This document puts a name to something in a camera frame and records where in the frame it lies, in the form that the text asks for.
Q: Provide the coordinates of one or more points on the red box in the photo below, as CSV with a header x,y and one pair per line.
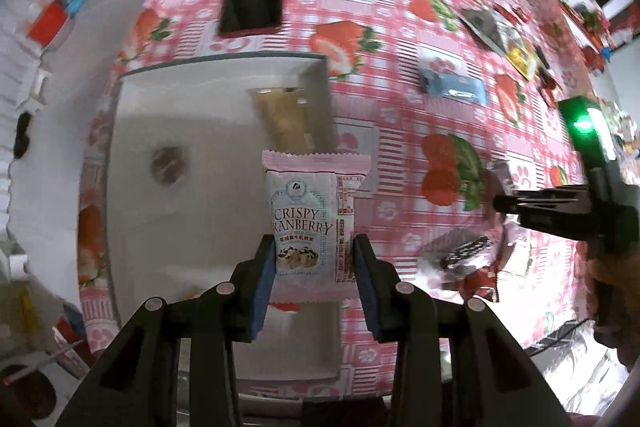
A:
x,y
45,19

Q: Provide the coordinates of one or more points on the red snack packet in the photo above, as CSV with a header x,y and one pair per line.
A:
x,y
480,284

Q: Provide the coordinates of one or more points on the pink snack packet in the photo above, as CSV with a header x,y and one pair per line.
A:
x,y
305,207

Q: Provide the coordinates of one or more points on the light blue snack packet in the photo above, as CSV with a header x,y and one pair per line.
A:
x,y
450,84

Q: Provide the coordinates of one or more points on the yellow snack packet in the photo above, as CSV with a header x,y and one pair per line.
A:
x,y
522,59

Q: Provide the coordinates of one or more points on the tan snack packet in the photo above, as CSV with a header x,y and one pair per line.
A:
x,y
282,117

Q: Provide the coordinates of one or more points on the silver foil snack packet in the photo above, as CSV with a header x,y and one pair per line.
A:
x,y
499,174

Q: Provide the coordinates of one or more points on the person's right hand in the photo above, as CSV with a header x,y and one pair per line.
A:
x,y
615,302

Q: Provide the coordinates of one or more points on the black patterned snack packet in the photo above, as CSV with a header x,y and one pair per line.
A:
x,y
465,249

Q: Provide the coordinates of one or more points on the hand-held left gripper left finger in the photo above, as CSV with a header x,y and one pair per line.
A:
x,y
262,287

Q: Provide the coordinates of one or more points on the white green snack bag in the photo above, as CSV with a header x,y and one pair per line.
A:
x,y
485,24

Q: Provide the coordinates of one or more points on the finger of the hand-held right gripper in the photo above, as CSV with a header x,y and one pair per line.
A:
x,y
545,207

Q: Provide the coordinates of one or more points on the small black object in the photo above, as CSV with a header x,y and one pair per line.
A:
x,y
22,134

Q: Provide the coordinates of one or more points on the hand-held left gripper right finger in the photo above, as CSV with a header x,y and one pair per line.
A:
x,y
367,292

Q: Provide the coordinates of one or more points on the white rectangular box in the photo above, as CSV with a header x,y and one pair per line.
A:
x,y
200,217

